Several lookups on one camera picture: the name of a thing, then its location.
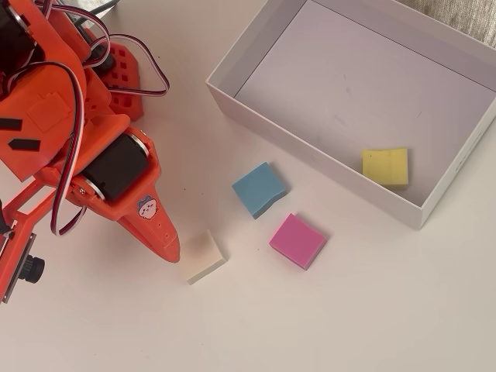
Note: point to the orange gripper, black servo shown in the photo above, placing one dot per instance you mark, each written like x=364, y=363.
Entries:
x=116, y=167

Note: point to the yellow foam cuboid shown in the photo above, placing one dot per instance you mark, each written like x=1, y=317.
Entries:
x=385, y=166

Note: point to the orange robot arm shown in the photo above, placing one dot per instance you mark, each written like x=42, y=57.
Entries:
x=54, y=38

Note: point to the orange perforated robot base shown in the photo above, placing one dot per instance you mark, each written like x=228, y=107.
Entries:
x=133, y=108

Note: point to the white foam cuboid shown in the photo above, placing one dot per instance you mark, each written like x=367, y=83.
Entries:
x=203, y=259

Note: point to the blue foam cuboid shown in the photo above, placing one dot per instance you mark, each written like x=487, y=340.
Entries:
x=257, y=190

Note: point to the pink foam cuboid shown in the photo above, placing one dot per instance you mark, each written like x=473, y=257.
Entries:
x=294, y=238

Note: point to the white cardboard box bin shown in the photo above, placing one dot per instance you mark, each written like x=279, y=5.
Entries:
x=329, y=77

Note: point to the beige woven curtain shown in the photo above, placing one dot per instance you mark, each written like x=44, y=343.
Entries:
x=465, y=15

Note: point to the wrist camera on orange mount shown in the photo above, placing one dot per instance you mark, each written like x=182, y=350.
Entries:
x=33, y=267

